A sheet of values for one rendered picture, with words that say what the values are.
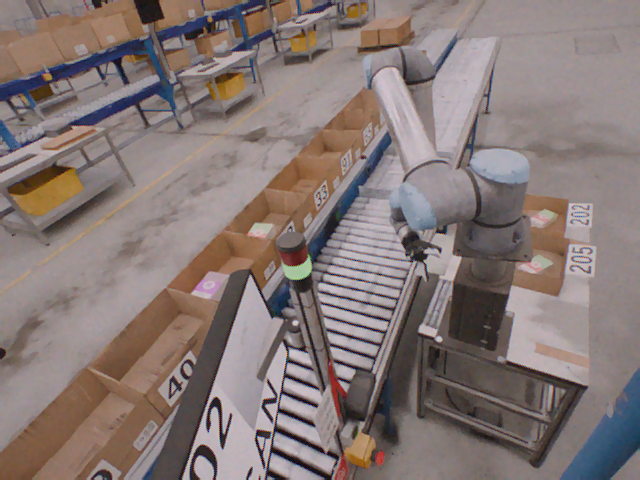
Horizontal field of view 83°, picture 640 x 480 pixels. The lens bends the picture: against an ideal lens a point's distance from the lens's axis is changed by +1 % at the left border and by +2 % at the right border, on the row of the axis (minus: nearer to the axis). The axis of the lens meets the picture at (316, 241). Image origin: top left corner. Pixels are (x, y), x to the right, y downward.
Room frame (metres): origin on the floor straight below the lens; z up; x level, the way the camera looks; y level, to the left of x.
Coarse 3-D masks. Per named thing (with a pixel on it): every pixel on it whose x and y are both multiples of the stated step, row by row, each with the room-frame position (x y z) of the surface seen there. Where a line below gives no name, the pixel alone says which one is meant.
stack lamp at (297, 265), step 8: (304, 248) 0.48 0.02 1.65; (280, 256) 0.48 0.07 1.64; (288, 256) 0.47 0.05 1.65; (296, 256) 0.47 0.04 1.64; (304, 256) 0.47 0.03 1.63; (288, 264) 0.47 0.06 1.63; (296, 264) 0.47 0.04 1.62; (304, 264) 0.47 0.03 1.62; (288, 272) 0.47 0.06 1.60; (296, 272) 0.47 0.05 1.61; (304, 272) 0.47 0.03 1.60
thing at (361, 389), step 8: (360, 376) 0.55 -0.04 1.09; (368, 376) 0.55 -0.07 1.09; (352, 384) 0.53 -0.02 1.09; (360, 384) 0.53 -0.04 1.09; (368, 384) 0.52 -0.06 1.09; (352, 392) 0.51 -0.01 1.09; (360, 392) 0.51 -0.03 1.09; (368, 392) 0.50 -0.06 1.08; (344, 400) 0.50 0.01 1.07; (352, 400) 0.49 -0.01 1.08; (360, 400) 0.49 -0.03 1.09; (368, 400) 0.49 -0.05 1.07; (352, 408) 0.47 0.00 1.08; (360, 408) 0.47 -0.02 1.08; (368, 408) 0.48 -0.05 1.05; (360, 416) 0.46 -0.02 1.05
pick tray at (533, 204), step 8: (528, 200) 1.51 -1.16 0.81; (536, 200) 1.49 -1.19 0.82; (544, 200) 1.47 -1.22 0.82; (552, 200) 1.45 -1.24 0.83; (560, 200) 1.43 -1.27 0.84; (568, 200) 1.41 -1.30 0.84; (528, 208) 1.51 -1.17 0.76; (536, 208) 1.48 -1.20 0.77; (544, 208) 1.46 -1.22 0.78; (552, 208) 1.44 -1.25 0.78; (560, 208) 1.42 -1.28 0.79; (568, 208) 1.34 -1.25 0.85; (560, 216) 1.39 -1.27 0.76; (552, 224) 1.35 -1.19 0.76; (560, 224) 1.33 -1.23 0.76; (536, 232) 1.25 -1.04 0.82; (544, 232) 1.23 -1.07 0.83; (552, 232) 1.22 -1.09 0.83; (560, 232) 1.20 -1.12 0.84
